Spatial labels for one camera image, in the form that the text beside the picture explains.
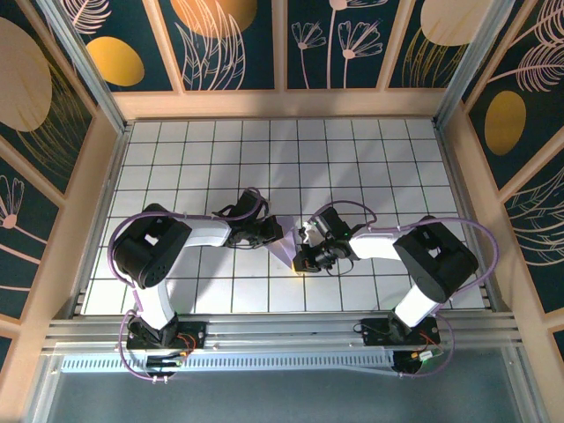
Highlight purple paper sheet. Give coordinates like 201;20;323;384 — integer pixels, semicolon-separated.
263;217;308;268

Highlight black connector box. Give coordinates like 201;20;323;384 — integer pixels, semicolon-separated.
146;353;185;370

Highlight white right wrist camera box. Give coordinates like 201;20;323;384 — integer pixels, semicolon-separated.
300;219;319;247

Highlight long aluminium mounting rail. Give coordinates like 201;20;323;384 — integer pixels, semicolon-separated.
41;311;524;354

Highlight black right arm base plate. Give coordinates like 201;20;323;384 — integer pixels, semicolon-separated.
360;317;442;350

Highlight grey slotted cable duct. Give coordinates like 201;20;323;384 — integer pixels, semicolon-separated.
60;352;397;375

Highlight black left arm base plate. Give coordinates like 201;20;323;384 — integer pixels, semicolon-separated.
126;320;208;352

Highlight black round cable port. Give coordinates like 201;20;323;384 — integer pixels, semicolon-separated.
393;351;432;379

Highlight aluminium side rail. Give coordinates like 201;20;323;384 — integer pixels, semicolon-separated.
72;122;133;318
434;122;503;314

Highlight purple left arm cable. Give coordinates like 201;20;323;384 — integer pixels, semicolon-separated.
108;187;271;382

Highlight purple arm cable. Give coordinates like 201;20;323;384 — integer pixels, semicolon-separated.
308;200;499;380
108;187;271;382

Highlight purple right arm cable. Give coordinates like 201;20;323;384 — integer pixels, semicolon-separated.
308;200;499;380

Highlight wall panel orange circle leaves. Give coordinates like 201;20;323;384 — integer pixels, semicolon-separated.
157;0;278;93

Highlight wall panel with pink flowers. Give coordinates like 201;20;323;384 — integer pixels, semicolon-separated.
285;0;409;92

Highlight wall panel white leaf outlines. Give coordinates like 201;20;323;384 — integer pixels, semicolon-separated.
500;167;564;315

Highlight wall panel yellow oval feather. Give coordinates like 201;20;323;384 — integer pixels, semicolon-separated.
460;0;564;191

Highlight wall panel with yellow oval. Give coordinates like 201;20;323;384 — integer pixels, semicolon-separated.
59;0;184;94

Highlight aluminium corner post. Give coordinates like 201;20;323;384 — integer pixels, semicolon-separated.
37;0;133;133
434;0;515;129

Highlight wall panel single pink flower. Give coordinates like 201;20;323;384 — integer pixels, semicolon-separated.
0;136;66;327

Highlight small dark teal wall panel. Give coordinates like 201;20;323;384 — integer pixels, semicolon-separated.
548;325;564;375
0;332;17;375

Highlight wall panel cream circle yellow lines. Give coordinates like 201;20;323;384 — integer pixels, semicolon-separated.
386;0;493;90

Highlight wall panel large cream circle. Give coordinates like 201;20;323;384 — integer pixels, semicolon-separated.
0;0;97;197

